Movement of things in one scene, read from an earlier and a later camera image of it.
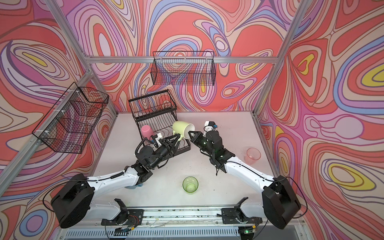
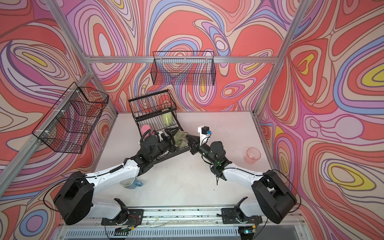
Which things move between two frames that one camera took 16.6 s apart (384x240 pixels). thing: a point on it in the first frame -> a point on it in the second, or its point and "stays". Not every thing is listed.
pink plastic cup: (147, 131) stays
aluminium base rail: (213, 223) stays
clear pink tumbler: (252, 155) stays
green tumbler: (190, 184) -> (180, 139)
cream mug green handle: (182, 128) -> (167, 118)
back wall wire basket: (183, 68) stays
